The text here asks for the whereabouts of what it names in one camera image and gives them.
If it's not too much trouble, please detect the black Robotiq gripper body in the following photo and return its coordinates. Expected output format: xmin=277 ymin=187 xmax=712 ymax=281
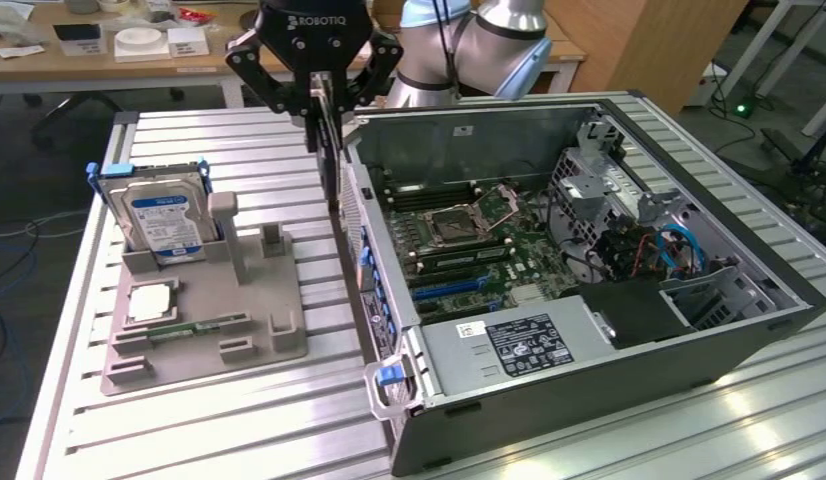
xmin=255 ymin=0 xmax=375 ymax=81

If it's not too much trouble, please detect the graphics card with metal bracket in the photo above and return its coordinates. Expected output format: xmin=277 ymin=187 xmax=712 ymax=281
xmin=309 ymin=72 xmax=351 ymax=211

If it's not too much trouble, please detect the brown cardboard box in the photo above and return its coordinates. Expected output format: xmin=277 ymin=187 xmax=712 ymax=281
xmin=374 ymin=0 xmax=406 ymax=32

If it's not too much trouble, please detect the small white box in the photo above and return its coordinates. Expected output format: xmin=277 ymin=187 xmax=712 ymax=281
xmin=166 ymin=25 xmax=211 ymax=59

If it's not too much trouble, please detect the white box with round insert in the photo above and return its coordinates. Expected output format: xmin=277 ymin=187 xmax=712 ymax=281
xmin=112 ymin=27 xmax=172 ymax=64

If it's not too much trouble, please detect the wooden desk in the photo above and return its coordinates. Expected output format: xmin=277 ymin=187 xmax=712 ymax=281
xmin=0 ymin=0 xmax=587 ymax=96

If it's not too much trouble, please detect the black office chair base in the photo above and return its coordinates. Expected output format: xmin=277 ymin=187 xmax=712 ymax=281
xmin=23 ymin=87 xmax=187 ymax=149

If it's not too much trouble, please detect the white box with black top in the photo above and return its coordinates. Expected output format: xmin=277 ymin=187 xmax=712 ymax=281
xmin=51 ymin=22 xmax=111 ymax=57

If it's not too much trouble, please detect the metal socket cover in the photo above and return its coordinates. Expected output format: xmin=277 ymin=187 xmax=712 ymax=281
xmin=475 ymin=183 xmax=523 ymax=224

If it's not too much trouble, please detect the hard disk in blue carrier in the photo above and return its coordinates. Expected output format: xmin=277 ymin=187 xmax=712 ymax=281
xmin=84 ymin=157 xmax=218 ymax=266

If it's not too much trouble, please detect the RAM stick with white label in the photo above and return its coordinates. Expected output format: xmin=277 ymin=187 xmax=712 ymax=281
xmin=417 ymin=243 xmax=514 ymax=275

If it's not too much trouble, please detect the wooden cabinet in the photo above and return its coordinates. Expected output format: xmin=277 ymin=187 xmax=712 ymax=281
xmin=545 ymin=0 xmax=752 ymax=116

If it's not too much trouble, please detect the metal drive cage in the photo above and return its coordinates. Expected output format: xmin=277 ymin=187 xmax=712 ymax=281
xmin=549 ymin=119 xmax=694 ymax=236

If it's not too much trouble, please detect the green motherboard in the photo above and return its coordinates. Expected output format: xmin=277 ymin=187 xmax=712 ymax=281
xmin=378 ymin=169 xmax=587 ymax=326

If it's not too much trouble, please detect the grey parts rack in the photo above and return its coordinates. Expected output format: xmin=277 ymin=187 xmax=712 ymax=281
xmin=99 ymin=189 xmax=313 ymax=399

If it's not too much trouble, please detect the silver CPU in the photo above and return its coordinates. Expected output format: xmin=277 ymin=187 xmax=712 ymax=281
xmin=128 ymin=287 xmax=180 ymax=321

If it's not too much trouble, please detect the silver chipset heatsink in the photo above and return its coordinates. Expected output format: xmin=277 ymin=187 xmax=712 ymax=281
xmin=511 ymin=284 xmax=555 ymax=304

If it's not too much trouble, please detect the green RAM stick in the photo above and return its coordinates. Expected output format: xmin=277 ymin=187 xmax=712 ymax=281
xmin=148 ymin=319 xmax=225 ymax=341

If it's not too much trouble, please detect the grey power supply unit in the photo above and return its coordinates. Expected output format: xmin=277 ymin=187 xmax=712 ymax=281
xmin=411 ymin=294 xmax=618 ymax=396

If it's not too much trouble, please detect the metal disk bay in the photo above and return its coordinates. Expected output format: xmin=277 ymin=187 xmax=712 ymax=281
xmin=658 ymin=264 xmax=798 ymax=334

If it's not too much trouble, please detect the open black PC case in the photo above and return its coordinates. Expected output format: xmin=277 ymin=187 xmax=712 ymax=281
xmin=323 ymin=97 xmax=826 ymax=479

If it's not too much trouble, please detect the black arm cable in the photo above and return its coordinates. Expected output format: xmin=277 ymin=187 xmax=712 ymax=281
xmin=433 ymin=0 xmax=465 ymax=99

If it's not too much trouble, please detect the blue wire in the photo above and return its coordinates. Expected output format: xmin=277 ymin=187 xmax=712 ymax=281
xmin=656 ymin=224 xmax=709 ymax=274

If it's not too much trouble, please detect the white desk frame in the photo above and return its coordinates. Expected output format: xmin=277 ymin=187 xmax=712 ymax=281
xmin=718 ymin=0 xmax=826 ymax=136

